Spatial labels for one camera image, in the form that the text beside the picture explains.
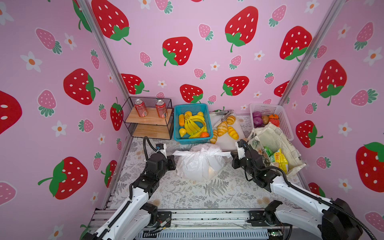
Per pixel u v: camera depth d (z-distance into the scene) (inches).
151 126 43.8
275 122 41.1
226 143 41.0
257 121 43.5
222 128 42.3
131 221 22.2
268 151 31.7
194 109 46.5
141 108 36.1
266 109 46.4
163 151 28.3
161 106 35.5
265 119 43.8
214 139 40.9
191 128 42.9
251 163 23.9
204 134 39.1
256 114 45.1
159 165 24.2
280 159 30.2
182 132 41.3
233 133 42.1
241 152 28.5
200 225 28.8
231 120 45.0
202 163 30.7
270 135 34.0
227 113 46.8
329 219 15.6
